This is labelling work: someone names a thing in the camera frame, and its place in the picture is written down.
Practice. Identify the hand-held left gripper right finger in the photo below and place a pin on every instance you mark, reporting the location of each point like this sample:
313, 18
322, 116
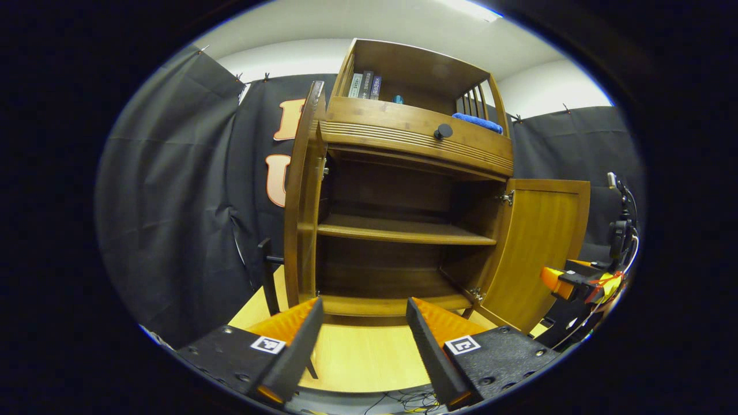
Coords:
432, 351

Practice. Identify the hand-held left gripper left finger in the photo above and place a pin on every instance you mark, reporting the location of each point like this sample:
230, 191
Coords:
297, 354

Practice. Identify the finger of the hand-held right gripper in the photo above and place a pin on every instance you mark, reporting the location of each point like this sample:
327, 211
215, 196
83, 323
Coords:
579, 276
571, 323

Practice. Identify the wooden shoe cabinet door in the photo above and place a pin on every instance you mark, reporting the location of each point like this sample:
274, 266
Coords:
297, 202
542, 248

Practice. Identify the wooden cabinet drawer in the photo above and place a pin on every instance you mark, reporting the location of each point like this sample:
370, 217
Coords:
392, 124

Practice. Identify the striped grey clothing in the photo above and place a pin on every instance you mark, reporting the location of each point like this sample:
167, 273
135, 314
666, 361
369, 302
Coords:
157, 338

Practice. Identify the blue towel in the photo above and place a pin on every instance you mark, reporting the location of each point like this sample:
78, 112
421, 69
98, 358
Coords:
477, 123

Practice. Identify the black backdrop cloth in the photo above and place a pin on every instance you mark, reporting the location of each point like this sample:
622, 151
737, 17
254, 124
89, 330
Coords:
173, 202

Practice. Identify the black round drawer knob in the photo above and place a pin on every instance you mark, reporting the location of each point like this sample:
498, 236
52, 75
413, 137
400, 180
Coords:
443, 131

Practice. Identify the wide ceiling light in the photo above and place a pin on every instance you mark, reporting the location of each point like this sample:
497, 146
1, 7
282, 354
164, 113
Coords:
478, 8

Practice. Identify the blue book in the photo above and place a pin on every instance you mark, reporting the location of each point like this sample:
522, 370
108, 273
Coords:
376, 88

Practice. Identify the grey book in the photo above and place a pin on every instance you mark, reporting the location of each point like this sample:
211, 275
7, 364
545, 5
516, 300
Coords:
356, 85

